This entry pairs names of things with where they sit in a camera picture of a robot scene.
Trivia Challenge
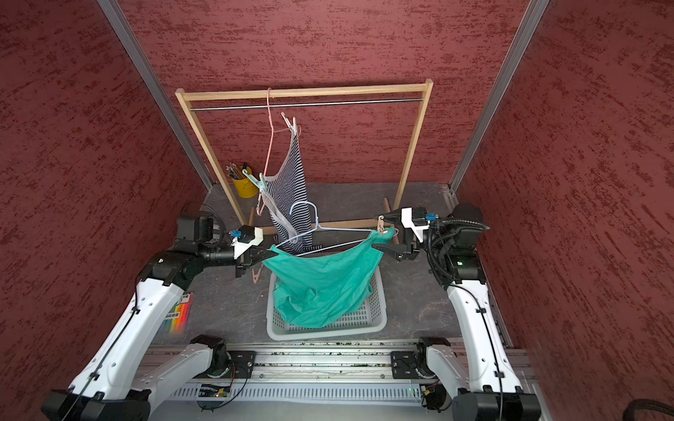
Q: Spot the green tank top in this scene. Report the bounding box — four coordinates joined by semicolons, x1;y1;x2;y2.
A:
264;227;395;329

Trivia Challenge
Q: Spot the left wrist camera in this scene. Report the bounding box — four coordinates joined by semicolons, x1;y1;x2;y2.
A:
229;225;263;259

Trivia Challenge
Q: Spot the yellow pencil cup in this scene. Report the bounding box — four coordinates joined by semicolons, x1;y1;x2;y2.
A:
226;162;259;199

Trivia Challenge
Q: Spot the white clothespin top striped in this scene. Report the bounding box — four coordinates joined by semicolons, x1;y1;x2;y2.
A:
281;112;299;136

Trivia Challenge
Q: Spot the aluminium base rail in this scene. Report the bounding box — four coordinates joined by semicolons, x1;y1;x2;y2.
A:
110;344;533;382

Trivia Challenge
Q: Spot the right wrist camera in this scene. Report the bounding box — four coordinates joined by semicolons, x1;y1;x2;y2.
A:
400;207;439;243

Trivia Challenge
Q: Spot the pink clothespin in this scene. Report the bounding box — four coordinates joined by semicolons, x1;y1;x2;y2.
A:
377;215;386;234
250;265;264;284

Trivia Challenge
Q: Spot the light blue wire hanger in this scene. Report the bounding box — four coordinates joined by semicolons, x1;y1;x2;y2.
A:
276;200;395;255

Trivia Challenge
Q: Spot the colourful card on floor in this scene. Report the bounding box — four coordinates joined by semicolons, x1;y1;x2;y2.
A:
158;291;194;337

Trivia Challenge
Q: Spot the wooden clothes rack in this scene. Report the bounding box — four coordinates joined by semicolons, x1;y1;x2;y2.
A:
175;79;434;224

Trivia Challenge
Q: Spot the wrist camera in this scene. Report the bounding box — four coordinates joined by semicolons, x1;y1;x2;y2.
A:
229;225;263;259
400;207;439;243

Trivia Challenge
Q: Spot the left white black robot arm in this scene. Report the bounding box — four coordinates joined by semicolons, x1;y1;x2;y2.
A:
41;212;273;420

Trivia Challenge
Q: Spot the striped tank top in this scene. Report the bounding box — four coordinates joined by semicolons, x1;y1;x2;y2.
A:
263;127;322;255

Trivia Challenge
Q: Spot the pink wire hanger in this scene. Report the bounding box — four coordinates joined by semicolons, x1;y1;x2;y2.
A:
256;88;275;216

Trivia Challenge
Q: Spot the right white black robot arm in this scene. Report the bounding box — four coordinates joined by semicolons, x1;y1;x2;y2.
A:
377;203;542;420

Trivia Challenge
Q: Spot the mint clothespin lower striped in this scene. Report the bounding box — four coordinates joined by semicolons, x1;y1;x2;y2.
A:
242;168;269;194

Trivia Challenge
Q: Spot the white plastic laundry basket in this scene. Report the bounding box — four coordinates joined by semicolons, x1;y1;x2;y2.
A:
266;268;387;341

